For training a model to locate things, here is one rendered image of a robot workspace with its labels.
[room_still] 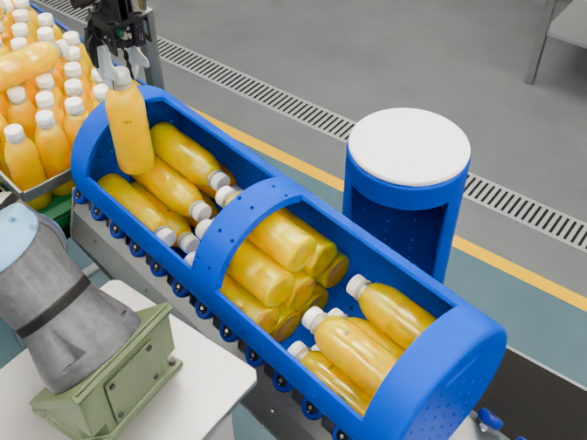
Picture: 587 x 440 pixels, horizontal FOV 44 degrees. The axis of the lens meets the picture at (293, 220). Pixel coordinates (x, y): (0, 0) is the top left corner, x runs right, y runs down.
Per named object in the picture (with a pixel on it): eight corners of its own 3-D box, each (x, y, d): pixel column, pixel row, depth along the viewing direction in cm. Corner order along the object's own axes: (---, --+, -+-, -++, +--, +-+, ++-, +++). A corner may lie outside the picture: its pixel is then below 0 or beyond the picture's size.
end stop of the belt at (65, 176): (27, 202, 165) (24, 193, 163) (25, 201, 165) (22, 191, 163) (170, 128, 184) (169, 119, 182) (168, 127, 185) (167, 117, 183)
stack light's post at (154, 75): (184, 281, 273) (141, 14, 195) (177, 275, 275) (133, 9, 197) (193, 275, 275) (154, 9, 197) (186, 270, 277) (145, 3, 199)
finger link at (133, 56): (148, 90, 129) (132, 48, 122) (129, 77, 133) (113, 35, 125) (162, 80, 131) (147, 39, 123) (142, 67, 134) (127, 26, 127)
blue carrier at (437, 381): (382, 507, 115) (403, 410, 95) (83, 223, 160) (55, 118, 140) (489, 400, 129) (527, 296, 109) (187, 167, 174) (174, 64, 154)
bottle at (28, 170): (19, 213, 169) (-5, 147, 155) (23, 192, 175) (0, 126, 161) (51, 209, 170) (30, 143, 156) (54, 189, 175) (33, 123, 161)
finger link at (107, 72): (112, 104, 125) (111, 55, 120) (93, 90, 129) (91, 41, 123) (127, 99, 127) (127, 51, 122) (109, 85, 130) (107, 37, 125)
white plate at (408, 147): (337, 113, 174) (336, 117, 175) (364, 189, 155) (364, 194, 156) (447, 101, 178) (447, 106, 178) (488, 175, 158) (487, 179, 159)
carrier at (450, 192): (324, 334, 237) (343, 410, 217) (334, 116, 175) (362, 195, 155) (408, 322, 240) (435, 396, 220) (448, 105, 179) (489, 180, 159)
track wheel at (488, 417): (495, 431, 121) (502, 422, 121) (473, 414, 124) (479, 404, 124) (500, 431, 125) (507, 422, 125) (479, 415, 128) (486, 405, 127)
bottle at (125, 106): (117, 155, 147) (98, 71, 133) (154, 150, 148) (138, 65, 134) (120, 179, 142) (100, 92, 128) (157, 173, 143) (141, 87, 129)
